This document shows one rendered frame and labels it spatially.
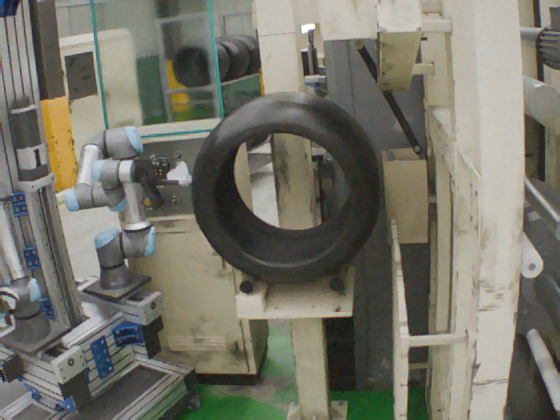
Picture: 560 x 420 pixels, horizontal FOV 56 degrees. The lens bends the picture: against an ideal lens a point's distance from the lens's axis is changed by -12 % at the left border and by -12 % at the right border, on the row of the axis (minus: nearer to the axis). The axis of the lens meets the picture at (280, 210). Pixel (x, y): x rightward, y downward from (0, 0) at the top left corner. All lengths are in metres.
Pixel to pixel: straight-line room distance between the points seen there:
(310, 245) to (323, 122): 0.54
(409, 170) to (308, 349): 0.84
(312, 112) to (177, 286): 1.32
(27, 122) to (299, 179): 1.04
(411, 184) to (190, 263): 1.12
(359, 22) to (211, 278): 1.60
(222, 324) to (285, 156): 1.00
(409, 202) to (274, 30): 0.75
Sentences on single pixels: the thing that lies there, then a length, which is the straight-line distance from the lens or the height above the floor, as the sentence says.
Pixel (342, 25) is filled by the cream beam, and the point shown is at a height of 1.67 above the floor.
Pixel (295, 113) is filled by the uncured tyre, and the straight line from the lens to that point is 1.66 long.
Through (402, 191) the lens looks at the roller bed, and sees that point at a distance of 2.02.
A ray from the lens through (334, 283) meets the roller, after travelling 1.81.
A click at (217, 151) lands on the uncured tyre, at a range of 1.71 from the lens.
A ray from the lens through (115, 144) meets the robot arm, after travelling 2.33.
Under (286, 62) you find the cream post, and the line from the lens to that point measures 2.02.
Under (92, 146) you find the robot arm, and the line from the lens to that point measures 2.31.
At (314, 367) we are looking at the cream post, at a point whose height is 0.34.
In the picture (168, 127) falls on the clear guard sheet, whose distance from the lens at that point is 2.53.
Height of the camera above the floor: 1.68
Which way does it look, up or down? 18 degrees down
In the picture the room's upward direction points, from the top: 6 degrees counter-clockwise
